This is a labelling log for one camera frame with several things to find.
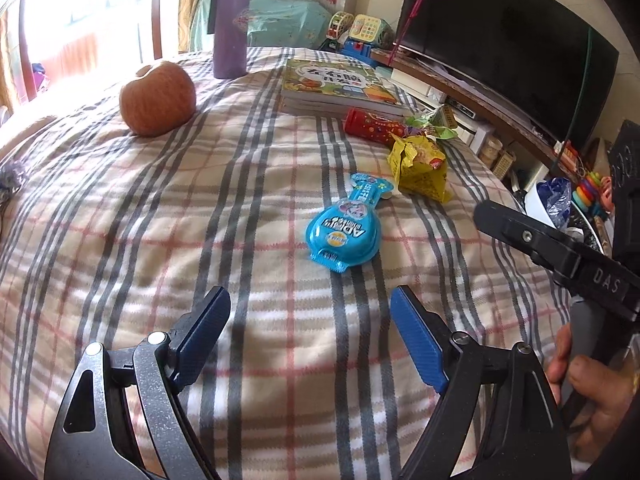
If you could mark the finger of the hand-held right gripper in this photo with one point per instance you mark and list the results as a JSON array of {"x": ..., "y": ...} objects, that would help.
[{"x": 520, "y": 235}]

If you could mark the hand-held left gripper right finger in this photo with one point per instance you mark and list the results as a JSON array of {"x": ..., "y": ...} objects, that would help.
[{"x": 415, "y": 335}]

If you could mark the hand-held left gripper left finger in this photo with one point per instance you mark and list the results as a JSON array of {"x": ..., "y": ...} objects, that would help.
[{"x": 205, "y": 330}]

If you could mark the blue candy packet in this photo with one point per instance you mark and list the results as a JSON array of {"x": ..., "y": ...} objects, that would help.
[{"x": 345, "y": 225}]

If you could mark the person's right hand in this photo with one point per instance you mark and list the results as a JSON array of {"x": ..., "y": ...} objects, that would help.
[{"x": 600, "y": 390}]

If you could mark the blue plastic wrapper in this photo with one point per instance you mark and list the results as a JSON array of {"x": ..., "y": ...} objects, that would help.
[{"x": 556, "y": 200}]

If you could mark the beige tower model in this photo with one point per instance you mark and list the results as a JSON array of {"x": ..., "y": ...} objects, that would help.
[{"x": 504, "y": 165}]

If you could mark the pink plastic toy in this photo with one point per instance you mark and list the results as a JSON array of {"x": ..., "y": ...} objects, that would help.
[{"x": 609, "y": 197}]

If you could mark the yellow crumpled carton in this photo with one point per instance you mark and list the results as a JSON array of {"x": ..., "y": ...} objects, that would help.
[{"x": 420, "y": 170}]

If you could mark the plaid blanket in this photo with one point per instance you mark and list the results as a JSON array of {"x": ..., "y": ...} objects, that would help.
[{"x": 200, "y": 210}]

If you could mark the green snack wrapper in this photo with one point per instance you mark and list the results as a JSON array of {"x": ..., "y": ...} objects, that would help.
[{"x": 432, "y": 122}]

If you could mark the white tv cabinet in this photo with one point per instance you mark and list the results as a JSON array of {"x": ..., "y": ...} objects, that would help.
[{"x": 450, "y": 95}]

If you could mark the red snack tube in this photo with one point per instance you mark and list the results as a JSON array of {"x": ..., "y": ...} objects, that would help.
[{"x": 372, "y": 126}]

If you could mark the black flat television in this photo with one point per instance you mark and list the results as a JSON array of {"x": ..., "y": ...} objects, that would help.
[{"x": 500, "y": 35}]

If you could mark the red apple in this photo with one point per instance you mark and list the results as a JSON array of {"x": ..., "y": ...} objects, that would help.
[{"x": 157, "y": 100}]

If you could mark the illustrated children's book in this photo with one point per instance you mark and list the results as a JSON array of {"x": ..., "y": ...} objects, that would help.
[{"x": 340, "y": 80}]

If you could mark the blue toy box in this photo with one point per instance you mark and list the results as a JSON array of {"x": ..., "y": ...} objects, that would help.
[{"x": 357, "y": 50}]

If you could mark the yellow toy cash register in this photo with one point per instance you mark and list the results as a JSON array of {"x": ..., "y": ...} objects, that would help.
[{"x": 370, "y": 30}]

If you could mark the green wheel toy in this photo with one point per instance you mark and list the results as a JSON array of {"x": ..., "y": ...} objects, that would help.
[{"x": 340, "y": 25}]

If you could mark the purple thermos bottle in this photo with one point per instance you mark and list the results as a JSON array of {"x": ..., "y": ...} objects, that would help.
[{"x": 229, "y": 30}]

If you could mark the teal cloth cover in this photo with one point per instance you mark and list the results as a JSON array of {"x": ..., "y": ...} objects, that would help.
[{"x": 280, "y": 15}]

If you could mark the beige patterned curtain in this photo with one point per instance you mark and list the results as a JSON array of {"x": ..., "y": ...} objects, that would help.
[{"x": 197, "y": 5}]

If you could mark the wood framed window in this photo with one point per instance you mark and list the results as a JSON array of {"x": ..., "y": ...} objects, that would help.
[{"x": 90, "y": 20}]

